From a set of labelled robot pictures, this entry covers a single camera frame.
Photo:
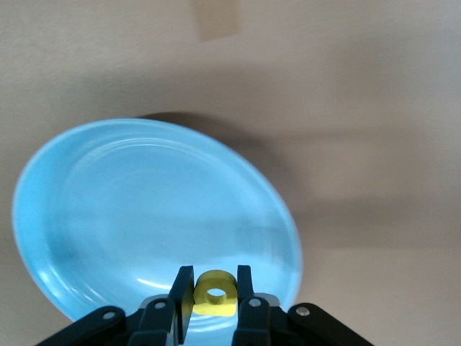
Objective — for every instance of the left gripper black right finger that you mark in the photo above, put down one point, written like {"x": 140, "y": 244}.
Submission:
{"x": 252, "y": 324}

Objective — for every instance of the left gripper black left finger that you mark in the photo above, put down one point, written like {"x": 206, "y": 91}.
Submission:
{"x": 155, "y": 324}

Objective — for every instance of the yellow foam letter a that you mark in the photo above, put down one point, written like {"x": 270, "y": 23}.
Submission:
{"x": 223, "y": 277}

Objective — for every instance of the brown tape patch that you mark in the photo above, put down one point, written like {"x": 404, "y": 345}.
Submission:
{"x": 219, "y": 18}

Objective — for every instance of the blue plate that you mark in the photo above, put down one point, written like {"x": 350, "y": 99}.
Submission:
{"x": 144, "y": 216}

